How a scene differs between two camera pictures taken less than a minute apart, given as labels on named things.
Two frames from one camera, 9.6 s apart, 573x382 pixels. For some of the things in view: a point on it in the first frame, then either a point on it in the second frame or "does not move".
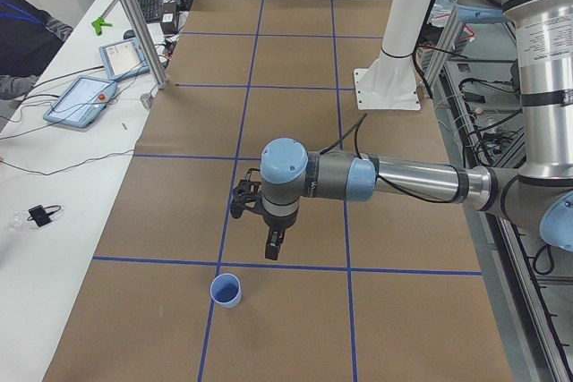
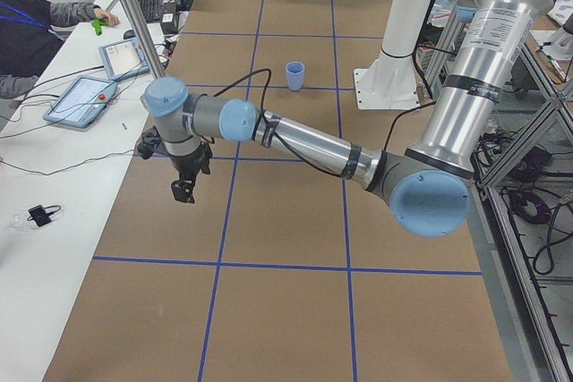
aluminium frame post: [137, 21] does not move
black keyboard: [150, 1] does not move
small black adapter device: [42, 215] does not move
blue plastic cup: [226, 290] to [295, 71]
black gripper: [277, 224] to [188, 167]
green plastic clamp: [97, 24] does not move
